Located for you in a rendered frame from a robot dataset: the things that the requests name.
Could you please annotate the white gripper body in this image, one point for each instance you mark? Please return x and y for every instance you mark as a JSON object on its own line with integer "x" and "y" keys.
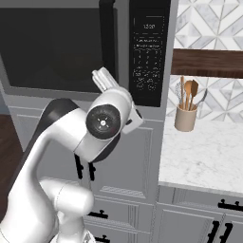
{"x": 133, "y": 126}

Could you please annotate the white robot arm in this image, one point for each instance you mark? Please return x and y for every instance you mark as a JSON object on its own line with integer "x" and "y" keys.
{"x": 31, "y": 190}

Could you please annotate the grey cupboard door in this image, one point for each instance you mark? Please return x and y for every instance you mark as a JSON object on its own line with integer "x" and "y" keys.
{"x": 238, "y": 234}
{"x": 133, "y": 158}
{"x": 183, "y": 228}
{"x": 28, "y": 125}

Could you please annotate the grey black microwave oven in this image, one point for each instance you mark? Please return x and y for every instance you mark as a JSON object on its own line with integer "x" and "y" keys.
{"x": 123, "y": 47}

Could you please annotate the microwave door dark glass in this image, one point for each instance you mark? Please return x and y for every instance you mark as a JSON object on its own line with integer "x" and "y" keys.
{"x": 47, "y": 47}

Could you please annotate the beige utensil pot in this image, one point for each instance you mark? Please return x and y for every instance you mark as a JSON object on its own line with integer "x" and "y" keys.
{"x": 185, "y": 118}

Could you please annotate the metal whisk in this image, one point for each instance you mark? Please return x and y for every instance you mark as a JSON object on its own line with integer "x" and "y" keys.
{"x": 179, "y": 95}

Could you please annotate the thin wooden stick utensil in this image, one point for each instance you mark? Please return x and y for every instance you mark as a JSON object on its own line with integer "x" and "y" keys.
{"x": 182, "y": 91}

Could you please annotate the wooden spoon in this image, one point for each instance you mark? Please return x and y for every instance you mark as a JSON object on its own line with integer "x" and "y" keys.
{"x": 188, "y": 88}

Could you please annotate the wooden spatula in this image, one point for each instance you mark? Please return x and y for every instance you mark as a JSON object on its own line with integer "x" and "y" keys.
{"x": 194, "y": 88}

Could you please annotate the metal ladle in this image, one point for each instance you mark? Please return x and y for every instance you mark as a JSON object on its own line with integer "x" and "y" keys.
{"x": 202, "y": 96}

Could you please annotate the grey drawer front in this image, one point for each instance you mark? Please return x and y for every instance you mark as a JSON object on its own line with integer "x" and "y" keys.
{"x": 126, "y": 237}
{"x": 196, "y": 197}
{"x": 126, "y": 215}

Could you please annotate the dark wooden wall shelf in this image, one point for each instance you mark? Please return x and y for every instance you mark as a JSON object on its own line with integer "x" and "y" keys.
{"x": 205, "y": 63}

